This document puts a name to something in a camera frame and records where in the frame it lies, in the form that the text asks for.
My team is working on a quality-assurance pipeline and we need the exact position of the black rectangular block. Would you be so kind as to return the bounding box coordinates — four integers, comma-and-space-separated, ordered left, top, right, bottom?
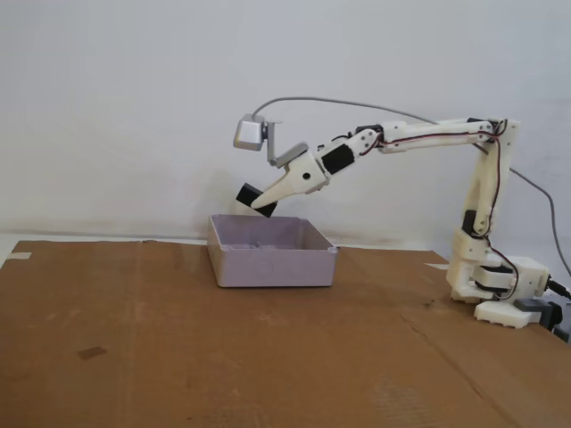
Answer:
235, 181, 280, 219

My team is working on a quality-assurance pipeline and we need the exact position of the grey plastic box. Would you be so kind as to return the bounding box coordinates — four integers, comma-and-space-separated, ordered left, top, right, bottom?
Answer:
207, 214, 339, 290

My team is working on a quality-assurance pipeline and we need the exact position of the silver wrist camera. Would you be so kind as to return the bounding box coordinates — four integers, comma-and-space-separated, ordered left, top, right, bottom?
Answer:
232, 113, 269, 152

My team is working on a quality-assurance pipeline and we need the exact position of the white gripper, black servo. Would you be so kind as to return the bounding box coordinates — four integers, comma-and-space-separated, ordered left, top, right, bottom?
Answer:
252, 142, 360, 210

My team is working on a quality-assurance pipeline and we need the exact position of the brown cardboard sheet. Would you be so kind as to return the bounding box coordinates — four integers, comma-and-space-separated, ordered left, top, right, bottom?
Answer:
0, 239, 571, 428

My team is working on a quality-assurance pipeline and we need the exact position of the black power cable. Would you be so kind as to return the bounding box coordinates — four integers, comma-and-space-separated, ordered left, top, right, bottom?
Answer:
547, 278, 571, 300

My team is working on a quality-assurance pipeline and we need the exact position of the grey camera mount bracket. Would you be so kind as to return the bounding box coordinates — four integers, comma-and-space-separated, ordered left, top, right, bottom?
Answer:
261, 119, 310, 169

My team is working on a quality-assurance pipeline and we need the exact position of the grey camera cable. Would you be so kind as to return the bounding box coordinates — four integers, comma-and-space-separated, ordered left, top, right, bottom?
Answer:
252, 95, 571, 265

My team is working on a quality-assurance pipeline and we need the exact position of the grey and black table clamp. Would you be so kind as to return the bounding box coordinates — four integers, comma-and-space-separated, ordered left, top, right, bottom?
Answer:
514, 298, 567, 334

